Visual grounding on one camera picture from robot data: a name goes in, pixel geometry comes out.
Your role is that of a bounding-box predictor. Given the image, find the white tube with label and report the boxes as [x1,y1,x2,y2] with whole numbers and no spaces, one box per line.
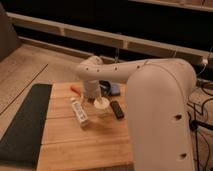
[71,98,89,128]

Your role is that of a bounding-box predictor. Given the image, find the black cables on floor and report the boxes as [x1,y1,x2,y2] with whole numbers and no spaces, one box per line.
[186,56,213,171]

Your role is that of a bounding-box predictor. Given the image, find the orange carrot toy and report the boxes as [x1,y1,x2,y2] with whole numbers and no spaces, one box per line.
[70,86,81,94]

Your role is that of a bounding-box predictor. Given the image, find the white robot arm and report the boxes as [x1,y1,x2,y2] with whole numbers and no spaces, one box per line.
[76,56,196,171]

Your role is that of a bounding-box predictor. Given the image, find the wooden slat table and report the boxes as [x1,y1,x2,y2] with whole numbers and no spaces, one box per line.
[36,82,134,171]

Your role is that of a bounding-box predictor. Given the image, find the dark grey floor mat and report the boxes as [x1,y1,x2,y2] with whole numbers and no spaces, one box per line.
[0,84,52,167]

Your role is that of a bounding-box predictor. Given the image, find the black rectangular remote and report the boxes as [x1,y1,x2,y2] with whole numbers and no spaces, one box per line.
[110,101,124,119]

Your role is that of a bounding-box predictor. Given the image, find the wooden shelf rail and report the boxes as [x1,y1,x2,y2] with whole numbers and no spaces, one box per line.
[7,12,213,63]

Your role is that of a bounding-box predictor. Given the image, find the white ceramic cup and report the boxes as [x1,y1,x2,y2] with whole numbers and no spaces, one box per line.
[94,97,110,117]

